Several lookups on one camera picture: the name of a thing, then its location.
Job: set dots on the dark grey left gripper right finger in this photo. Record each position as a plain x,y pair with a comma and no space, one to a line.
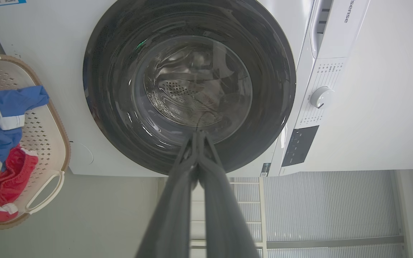
224,215

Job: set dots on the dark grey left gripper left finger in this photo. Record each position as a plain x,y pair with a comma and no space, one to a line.
170,215

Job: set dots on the round dark washing machine door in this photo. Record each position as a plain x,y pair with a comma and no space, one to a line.
192,89

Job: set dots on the black washing machine display panel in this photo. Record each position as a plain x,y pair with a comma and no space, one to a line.
299,146

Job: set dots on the white washing machine dial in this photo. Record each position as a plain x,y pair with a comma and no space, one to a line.
322,97

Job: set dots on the white front-load washing machine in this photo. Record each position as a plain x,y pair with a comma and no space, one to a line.
48,89

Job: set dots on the white shelf rack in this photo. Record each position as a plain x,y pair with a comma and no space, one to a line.
242,211

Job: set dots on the white window blind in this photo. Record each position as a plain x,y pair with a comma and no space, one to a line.
332,208

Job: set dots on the beige plastic laundry basket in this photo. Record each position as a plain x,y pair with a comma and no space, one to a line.
45,139

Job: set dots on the red and white garment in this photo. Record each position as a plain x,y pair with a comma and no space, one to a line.
5,182

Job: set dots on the white detergent drawer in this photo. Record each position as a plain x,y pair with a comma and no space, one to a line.
339,25

